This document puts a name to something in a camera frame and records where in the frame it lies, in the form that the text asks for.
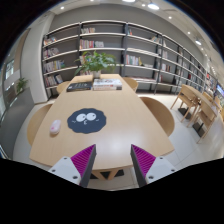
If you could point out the group of round ceiling lights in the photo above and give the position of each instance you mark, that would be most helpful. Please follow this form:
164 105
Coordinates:
153 6

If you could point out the white book red spine lettering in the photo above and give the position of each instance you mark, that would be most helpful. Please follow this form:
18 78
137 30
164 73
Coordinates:
106 88

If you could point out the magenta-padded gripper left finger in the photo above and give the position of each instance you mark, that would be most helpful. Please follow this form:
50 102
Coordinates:
66 168

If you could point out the pale pink computer mouse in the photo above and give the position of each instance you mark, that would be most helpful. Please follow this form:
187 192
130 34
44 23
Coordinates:
55 127

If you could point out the white illustrated-cover book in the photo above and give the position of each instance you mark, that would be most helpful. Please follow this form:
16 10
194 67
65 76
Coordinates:
107 82

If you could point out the black hardcover book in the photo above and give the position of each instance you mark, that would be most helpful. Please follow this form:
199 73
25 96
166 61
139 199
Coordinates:
79 86

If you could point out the group of wooden slat chairs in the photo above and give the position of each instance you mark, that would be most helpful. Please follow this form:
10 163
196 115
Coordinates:
206 113

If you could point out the round-backed wooden chair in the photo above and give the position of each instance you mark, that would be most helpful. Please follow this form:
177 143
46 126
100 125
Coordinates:
132 83
36 123
160 113
62 87

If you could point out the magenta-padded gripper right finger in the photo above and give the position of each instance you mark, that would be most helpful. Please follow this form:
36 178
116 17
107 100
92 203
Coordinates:
156 168

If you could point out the small green ledge plant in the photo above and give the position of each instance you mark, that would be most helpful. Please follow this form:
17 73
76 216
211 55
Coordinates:
21 85

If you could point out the potted green plant white pot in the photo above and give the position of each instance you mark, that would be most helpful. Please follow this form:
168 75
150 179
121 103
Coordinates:
96 61

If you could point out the grey shelf unit with books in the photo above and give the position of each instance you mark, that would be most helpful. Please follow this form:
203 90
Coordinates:
143 50

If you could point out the dark cartoon-face mouse pad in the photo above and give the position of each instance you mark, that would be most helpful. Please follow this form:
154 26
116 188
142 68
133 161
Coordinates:
87 125

